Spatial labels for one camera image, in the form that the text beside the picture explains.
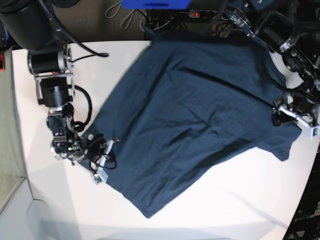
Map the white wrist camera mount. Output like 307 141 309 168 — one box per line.
273 104 320 140
87 135 120 185

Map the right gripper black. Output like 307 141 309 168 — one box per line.
71 133 105 173

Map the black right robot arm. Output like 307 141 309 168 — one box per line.
0 0 109 174

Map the red black object table edge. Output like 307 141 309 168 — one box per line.
0 53 6 72

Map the black power strip red switch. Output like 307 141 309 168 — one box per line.
188 9 219 20

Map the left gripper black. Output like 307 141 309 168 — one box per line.
271 93 320 127

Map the blue plastic box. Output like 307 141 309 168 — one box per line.
121 0 191 10

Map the dark blue t-shirt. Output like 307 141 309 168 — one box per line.
85 32 301 218

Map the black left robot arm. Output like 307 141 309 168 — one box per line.
218 0 320 130

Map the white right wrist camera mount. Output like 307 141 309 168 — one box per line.
87 135 120 185

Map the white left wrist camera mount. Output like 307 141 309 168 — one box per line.
273 104 320 140

